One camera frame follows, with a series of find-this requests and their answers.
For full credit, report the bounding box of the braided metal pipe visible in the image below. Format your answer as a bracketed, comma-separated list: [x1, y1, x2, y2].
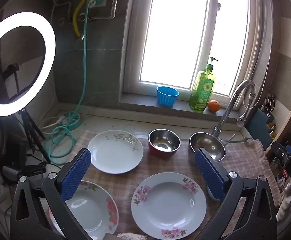
[109, 0, 118, 20]

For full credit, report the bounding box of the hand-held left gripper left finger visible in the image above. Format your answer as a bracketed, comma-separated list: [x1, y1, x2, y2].
[10, 148, 106, 240]

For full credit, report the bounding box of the person's right hand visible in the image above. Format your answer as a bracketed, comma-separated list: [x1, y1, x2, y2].
[277, 180, 291, 223]

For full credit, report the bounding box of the black clamp device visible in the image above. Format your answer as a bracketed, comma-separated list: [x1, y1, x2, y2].
[18, 161, 47, 180]

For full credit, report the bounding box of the white plate red flower print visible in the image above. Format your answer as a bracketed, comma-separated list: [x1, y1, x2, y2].
[48, 180, 118, 240]

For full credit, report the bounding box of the white power strip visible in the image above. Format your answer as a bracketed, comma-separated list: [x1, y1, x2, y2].
[39, 116, 68, 133]

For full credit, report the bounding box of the blue ribbed cup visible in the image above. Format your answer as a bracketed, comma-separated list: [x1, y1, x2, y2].
[157, 86, 180, 108]

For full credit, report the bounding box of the red steel bowl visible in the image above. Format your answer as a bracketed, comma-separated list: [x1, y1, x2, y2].
[148, 129, 181, 158]

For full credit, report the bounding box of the black tripod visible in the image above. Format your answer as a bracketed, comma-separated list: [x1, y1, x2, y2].
[17, 109, 51, 163]

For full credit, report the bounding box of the teal hose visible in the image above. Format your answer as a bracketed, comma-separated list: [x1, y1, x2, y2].
[45, 1, 92, 165]

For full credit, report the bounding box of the white ring light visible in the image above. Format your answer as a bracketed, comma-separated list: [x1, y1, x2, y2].
[0, 12, 56, 117]

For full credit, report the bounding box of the white plate pink flower print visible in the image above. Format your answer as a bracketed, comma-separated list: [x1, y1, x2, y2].
[131, 172, 207, 240]

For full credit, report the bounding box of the yellow hose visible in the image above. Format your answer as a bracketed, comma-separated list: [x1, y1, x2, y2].
[73, 0, 90, 38]

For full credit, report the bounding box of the chrome faucet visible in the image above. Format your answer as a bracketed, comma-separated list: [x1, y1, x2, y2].
[212, 79, 256, 140]

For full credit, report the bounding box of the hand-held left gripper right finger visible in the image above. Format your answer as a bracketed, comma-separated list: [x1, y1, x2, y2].
[195, 148, 278, 240]

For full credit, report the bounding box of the wall knife holder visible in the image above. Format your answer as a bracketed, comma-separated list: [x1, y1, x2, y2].
[251, 94, 277, 150]

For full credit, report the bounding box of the teal hose reel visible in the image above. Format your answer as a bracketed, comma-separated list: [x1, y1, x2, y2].
[64, 112, 81, 130]

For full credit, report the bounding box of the green dish soap bottle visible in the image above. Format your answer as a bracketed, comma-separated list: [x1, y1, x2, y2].
[189, 57, 218, 113]

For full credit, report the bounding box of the metal shower hose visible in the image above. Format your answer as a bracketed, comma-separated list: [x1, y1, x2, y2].
[246, 10, 273, 110]

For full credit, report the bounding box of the white framed window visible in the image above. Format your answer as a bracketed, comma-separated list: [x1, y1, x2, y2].
[123, 0, 263, 105]

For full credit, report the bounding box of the orange fruit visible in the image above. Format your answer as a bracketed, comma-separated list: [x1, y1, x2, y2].
[208, 100, 220, 112]

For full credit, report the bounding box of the pink checked cloth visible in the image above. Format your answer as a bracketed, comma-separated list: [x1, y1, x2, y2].
[68, 129, 282, 240]

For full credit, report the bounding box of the stainless steel bowl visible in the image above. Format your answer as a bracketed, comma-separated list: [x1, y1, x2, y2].
[188, 132, 226, 162]

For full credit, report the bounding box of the grey adapter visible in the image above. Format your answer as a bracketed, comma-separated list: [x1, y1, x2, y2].
[2, 166, 19, 183]

